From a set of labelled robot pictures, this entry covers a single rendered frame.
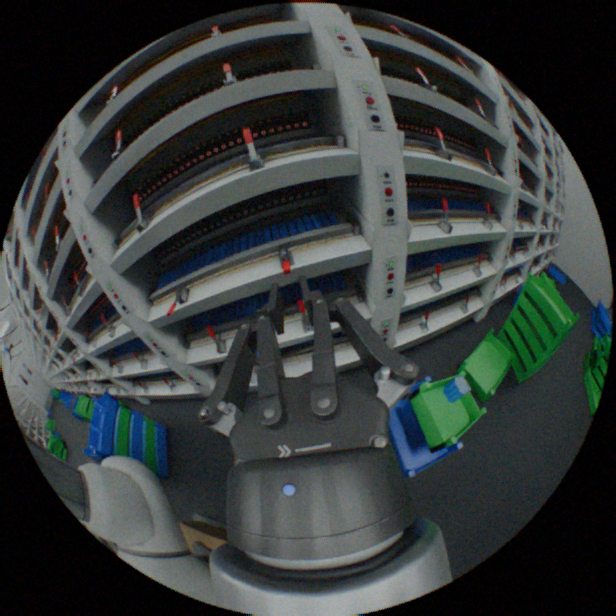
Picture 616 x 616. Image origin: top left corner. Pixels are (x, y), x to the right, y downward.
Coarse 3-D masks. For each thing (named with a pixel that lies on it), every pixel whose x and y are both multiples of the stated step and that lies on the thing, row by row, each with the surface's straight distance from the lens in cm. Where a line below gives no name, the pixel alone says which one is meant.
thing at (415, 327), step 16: (480, 288) 106; (432, 304) 82; (448, 304) 87; (464, 304) 92; (480, 304) 105; (400, 320) 71; (416, 320) 76; (432, 320) 80; (448, 320) 85; (400, 336) 71; (416, 336) 74
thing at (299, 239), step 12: (324, 228) 40; (336, 228) 40; (348, 228) 41; (276, 240) 40; (288, 240) 39; (300, 240) 39; (312, 240) 39; (336, 240) 39; (252, 252) 40; (264, 252) 39; (216, 264) 43; (228, 264) 42; (252, 264) 39; (192, 276) 46; (204, 276) 45; (168, 288) 51; (156, 300) 57
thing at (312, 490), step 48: (288, 384) 10; (240, 432) 10; (288, 432) 9; (336, 432) 8; (384, 432) 9; (240, 480) 7; (288, 480) 6; (336, 480) 6; (384, 480) 7; (240, 528) 7; (288, 528) 6; (336, 528) 6; (384, 528) 6
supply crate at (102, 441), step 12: (108, 396) 97; (96, 408) 114; (108, 408) 95; (96, 420) 112; (108, 420) 94; (96, 432) 111; (108, 432) 92; (96, 444) 110; (108, 444) 92; (96, 456) 95; (108, 456) 91
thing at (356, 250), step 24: (264, 216) 50; (336, 216) 48; (360, 216) 41; (360, 240) 41; (264, 264) 39; (312, 264) 36; (336, 264) 38; (360, 264) 41; (144, 288) 60; (192, 288) 47; (216, 288) 41; (240, 288) 39; (264, 288) 39; (144, 312) 57; (192, 312) 48
